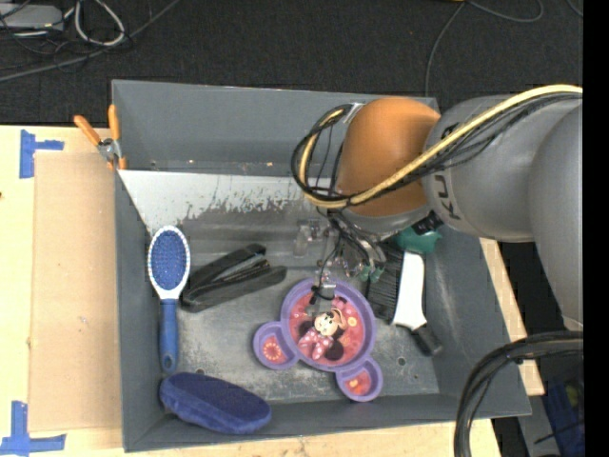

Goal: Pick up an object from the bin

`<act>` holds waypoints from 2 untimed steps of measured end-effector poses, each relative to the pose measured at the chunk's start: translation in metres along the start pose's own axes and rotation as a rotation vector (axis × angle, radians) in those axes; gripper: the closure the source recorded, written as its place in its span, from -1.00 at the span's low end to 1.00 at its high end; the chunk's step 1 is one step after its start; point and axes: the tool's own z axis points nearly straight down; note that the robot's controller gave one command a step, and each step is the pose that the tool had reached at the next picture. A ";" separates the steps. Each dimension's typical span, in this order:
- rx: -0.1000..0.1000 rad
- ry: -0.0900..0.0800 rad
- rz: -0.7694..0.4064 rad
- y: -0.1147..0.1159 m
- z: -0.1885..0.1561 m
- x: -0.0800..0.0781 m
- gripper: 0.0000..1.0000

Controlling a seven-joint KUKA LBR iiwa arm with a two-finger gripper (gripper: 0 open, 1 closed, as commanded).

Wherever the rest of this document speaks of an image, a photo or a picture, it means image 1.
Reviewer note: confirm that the brown cardboard board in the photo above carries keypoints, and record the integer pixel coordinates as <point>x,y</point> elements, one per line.
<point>71,293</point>

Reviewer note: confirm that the blue and white hairbrush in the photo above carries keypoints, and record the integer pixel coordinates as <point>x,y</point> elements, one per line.
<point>168,260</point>

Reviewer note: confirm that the dark blue cloth pad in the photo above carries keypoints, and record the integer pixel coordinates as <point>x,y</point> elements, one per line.
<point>214,403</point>

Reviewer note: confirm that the purple mouse-shaped divided plate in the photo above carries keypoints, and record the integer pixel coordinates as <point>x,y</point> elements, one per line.
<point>323,341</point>

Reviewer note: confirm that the black stapler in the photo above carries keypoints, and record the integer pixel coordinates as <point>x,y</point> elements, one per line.
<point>233,276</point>

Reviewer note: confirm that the grey metal bin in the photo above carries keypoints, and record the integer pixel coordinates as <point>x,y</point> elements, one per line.
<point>228,345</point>

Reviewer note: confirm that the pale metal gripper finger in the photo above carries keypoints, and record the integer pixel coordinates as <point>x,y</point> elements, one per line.
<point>339,264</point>
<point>309,236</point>

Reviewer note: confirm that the teal green round object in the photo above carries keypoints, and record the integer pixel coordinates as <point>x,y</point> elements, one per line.
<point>416,242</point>

